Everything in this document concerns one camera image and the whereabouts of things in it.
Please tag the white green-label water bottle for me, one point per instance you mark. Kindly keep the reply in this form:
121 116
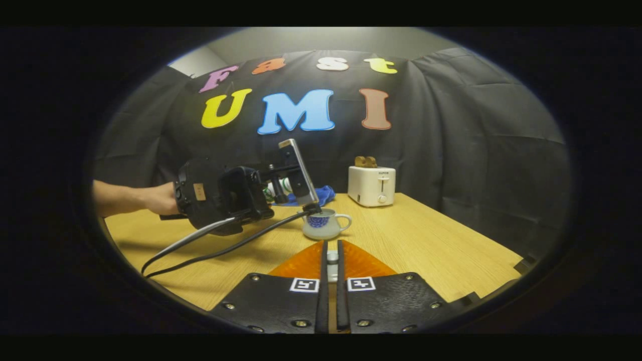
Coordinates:
282 189

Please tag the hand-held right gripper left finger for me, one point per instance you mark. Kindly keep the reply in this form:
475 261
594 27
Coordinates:
281 306

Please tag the white blue-patterned teacup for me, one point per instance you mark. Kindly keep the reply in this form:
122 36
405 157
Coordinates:
323 226

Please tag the brown toast slice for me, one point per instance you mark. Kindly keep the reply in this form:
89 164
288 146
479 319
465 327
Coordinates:
360 161
372 162

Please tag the black backdrop cloth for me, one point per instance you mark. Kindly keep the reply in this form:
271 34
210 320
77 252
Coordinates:
451 150

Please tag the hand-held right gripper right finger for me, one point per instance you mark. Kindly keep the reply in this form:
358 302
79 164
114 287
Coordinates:
396 306

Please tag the white toaster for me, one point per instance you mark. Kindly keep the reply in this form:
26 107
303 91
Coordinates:
370 186

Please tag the blue towel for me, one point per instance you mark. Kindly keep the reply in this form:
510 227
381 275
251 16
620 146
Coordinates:
325 193

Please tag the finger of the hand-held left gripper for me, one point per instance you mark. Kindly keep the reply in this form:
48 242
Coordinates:
300 173

